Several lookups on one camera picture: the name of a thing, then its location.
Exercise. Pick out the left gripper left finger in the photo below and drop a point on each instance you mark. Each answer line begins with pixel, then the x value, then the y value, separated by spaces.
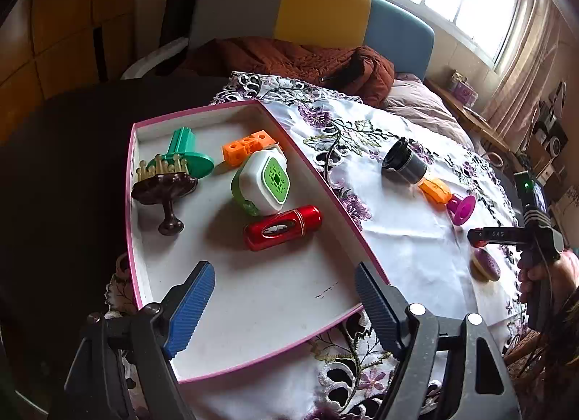
pixel 183 307

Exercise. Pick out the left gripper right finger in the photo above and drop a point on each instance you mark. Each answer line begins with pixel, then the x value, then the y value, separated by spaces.
pixel 385 307

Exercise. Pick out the purple carved egg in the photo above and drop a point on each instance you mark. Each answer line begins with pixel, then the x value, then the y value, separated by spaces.
pixel 485 265

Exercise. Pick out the magenta plastic funnel toy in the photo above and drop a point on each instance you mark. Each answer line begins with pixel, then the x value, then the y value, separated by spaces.
pixel 460 209

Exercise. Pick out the orange plastic clip toy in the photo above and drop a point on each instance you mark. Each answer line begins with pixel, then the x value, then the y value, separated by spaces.
pixel 436 192

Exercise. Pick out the brown wooden massage comb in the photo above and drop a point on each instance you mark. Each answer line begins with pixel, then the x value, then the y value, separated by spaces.
pixel 161 183

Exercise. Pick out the red metal capsule tube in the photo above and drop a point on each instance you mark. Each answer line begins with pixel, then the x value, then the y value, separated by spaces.
pixel 282 227

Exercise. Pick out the dark grey cylindrical jar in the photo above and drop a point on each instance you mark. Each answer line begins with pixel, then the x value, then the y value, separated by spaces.
pixel 405 162

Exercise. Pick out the green white square container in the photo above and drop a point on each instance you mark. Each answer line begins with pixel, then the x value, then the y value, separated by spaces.
pixel 261 184

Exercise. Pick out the orange perforated block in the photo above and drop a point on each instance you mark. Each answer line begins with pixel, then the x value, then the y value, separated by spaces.
pixel 236 152

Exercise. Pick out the green plastic stamp mold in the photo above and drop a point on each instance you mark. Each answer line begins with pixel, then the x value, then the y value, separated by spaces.
pixel 182 143

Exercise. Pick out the person right hand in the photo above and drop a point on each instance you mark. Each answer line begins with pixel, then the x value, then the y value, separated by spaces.
pixel 563 276

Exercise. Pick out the white embroidered floral tablecloth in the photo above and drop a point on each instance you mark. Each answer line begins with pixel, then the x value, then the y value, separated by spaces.
pixel 341 372

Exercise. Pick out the wooden side shelf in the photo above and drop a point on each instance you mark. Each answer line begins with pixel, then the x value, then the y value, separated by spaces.
pixel 468 119

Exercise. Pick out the pink shallow cardboard box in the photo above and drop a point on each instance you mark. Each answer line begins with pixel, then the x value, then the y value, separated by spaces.
pixel 264 302

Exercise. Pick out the purple gift box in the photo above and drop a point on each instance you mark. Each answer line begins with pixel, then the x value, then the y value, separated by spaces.
pixel 461 89

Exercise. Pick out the beige pink pillow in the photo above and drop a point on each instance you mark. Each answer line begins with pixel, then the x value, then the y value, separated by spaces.
pixel 412 100

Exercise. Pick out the pink window curtain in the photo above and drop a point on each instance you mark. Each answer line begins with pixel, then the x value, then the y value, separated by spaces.
pixel 513 89

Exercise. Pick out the rust brown quilted jacket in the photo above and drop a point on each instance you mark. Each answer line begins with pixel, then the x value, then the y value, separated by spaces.
pixel 355 71

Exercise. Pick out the white chair armrest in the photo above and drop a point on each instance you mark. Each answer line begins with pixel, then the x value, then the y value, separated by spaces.
pixel 156 57

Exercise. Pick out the wooden wardrobe panels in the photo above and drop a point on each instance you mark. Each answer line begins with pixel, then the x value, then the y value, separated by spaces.
pixel 49 47

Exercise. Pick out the grey yellow blue headboard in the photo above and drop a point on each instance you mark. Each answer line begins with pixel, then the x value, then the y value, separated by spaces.
pixel 395 33

